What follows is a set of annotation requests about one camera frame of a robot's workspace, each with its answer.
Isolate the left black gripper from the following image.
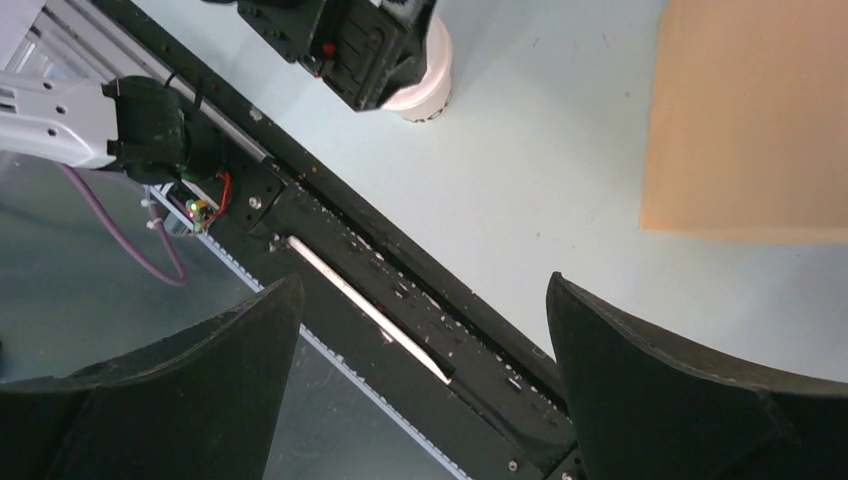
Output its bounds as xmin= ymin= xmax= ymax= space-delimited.
xmin=213 ymin=0 xmax=436 ymax=112

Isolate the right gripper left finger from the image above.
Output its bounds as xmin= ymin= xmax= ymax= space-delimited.
xmin=1 ymin=275 xmax=305 ymax=479

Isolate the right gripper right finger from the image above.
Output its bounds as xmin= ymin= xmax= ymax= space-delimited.
xmin=546 ymin=273 xmax=847 ymax=479

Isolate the single white paper cup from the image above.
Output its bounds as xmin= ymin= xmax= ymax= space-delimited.
xmin=381 ymin=15 xmax=453 ymax=123

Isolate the brown paper bag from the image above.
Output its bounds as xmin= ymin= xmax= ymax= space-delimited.
xmin=640 ymin=1 xmax=847 ymax=244

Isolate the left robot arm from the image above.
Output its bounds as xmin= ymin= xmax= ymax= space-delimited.
xmin=1 ymin=1 xmax=453 ymax=185

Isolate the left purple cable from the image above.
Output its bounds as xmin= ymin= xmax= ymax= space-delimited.
xmin=56 ymin=162 xmax=190 ymax=287

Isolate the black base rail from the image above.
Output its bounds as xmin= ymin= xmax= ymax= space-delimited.
xmin=19 ymin=0 xmax=588 ymax=480

